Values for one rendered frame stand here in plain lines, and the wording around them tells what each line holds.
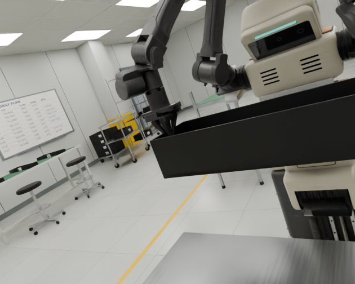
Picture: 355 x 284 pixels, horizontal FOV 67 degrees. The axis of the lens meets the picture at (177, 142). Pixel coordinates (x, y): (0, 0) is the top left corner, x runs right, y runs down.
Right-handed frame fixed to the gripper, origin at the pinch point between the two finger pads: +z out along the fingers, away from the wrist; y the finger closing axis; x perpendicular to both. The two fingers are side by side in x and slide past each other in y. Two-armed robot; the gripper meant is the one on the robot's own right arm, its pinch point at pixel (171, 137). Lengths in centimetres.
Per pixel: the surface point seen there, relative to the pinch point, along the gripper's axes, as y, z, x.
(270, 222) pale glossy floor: -30, 108, 116
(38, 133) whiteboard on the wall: -548, -15, 242
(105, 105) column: -546, -26, 449
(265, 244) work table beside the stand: 21.1, 30.2, -5.5
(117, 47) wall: -580, -189, 613
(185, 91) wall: -573, 20, 894
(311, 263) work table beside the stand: 32.5, 30.2, -10.5
